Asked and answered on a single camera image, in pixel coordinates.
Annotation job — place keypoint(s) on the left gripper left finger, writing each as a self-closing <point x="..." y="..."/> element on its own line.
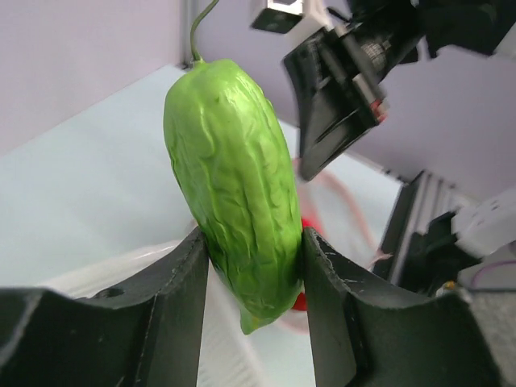
<point x="48" y="339"/>

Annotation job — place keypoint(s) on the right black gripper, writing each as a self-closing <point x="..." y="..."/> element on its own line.
<point x="336" y="78"/>

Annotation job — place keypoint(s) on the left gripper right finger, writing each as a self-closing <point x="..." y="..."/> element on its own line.
<point x="365" y="331"/>

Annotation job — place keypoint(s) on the light green toy cucumber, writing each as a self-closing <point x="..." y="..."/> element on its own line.
<point x="229" y="156"/>

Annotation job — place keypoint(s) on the clear zip top bag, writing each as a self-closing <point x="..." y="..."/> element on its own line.
<point x="329" y="207"/>

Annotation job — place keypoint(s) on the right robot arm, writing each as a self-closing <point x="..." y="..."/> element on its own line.
<point x="427" y="90"/>

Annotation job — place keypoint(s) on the white plastic basket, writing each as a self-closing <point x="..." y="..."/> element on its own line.
<point x="191" y="336"/>

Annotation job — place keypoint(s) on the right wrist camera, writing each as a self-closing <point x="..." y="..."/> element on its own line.
<point x="290" y="16"/>

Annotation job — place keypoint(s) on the left aluminium frame post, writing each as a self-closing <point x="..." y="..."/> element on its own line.
<point x="185" y="19"/>

